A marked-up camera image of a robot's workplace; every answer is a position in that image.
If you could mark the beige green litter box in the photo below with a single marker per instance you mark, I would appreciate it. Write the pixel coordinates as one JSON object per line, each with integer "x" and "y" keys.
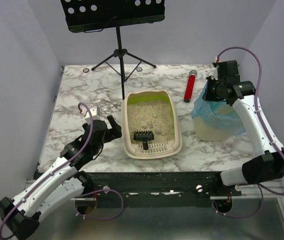
{"x": 150, "y": 110}

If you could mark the black mounting base rail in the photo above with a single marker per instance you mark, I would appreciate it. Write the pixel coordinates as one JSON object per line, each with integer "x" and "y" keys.
{"x": 155, "y": 189}

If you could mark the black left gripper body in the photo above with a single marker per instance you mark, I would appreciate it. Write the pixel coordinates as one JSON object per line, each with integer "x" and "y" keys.
{"x": 105, "y": 130}

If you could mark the right table grommet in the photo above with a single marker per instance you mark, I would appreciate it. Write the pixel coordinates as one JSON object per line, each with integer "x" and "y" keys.
{"x": 139, "y": 69}

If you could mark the red microphone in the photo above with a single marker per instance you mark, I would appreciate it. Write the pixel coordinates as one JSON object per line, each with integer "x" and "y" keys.
{"x": 190, "y": 86}

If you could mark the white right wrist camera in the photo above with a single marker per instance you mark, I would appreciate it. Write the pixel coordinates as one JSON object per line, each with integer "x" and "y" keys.
{"x": 215, "y": 73}

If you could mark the black music stand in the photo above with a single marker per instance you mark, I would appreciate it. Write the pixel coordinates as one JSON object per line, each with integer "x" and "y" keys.
{"x": 94, "y": 16}

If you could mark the bin with blue bag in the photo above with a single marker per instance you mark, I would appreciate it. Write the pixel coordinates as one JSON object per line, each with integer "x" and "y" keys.
{"x": 215, "y": 121}

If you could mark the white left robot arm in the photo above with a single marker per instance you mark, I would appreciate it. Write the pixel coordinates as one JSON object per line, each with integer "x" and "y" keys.
{"x": 63, "y": 181}

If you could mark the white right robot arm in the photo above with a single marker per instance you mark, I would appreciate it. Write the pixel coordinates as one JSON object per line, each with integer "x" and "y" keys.
{"x": 267, "y": 164}

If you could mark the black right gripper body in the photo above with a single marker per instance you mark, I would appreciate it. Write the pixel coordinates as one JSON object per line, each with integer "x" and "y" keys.
{"x": 209, "y": 89}

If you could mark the table grommet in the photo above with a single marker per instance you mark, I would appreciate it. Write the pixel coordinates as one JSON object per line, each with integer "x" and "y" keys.
{"x": 86, "y": 70}
{"x": 139, "y": 69}

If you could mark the left table grommet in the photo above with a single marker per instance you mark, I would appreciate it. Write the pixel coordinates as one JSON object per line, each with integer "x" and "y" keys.
{"x": 86, "y": 70}

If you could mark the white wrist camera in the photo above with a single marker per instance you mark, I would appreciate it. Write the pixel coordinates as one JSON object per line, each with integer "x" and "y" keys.
{"x": 215, "y": 73}
{"x": 95, "y": 115}

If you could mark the black litter scoop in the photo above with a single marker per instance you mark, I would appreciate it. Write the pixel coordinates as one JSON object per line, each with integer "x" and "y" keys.
{"x": 144, "y": 136}

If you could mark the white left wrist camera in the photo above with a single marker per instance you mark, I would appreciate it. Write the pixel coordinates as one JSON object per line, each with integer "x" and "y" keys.
{"x": 95, "y": 115}

